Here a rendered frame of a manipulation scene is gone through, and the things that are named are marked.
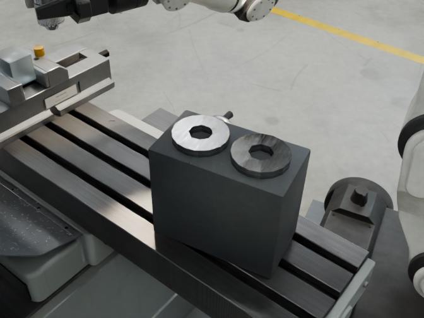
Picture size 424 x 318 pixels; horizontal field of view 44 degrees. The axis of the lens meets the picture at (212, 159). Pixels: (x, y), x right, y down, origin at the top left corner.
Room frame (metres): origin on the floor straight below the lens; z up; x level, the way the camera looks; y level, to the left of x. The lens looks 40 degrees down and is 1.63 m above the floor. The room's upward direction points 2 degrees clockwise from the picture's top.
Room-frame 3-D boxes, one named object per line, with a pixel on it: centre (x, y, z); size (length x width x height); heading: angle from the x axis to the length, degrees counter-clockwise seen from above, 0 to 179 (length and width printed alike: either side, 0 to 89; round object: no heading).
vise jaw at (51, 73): (1.00, 0.38, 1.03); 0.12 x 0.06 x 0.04; 51
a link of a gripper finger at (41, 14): (0.84, 0.27, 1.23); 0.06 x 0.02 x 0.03; 125
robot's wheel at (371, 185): (1.12, -0.45, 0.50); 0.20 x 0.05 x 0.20; 66
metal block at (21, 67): (0.96, 0.42, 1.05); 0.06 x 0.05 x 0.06; 51
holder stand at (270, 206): (0.62, -0.03, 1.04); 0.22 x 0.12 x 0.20; 64
